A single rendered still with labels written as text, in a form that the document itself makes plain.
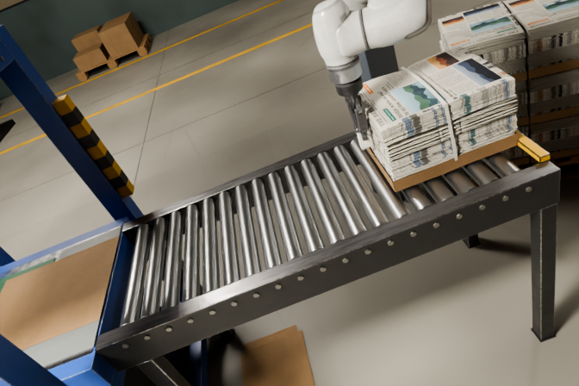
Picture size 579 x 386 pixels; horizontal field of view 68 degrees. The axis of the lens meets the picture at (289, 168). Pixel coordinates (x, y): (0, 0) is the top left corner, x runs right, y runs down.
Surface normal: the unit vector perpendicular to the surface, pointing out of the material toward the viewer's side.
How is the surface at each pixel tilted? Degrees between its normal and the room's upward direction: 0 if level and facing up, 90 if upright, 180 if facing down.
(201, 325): 90
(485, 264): 0
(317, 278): 90
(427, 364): 0
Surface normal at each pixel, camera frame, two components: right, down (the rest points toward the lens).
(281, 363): -0.33, -0.76
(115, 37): 0.16, 0.54
